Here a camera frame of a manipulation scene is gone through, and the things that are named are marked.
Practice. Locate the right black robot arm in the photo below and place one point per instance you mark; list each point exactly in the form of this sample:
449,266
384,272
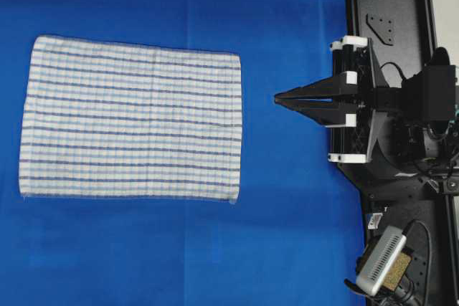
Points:
412,127

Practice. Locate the blue table cloth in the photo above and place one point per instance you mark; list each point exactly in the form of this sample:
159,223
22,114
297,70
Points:
293,235

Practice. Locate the blue white striped towel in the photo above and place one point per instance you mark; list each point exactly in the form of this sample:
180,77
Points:
114,120

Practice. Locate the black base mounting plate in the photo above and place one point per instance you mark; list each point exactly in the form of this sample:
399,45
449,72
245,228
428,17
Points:
395,187

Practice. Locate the silver vented hub box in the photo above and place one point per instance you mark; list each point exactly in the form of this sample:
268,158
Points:
385,263

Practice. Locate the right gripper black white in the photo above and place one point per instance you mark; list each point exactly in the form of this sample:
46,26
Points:
352,118

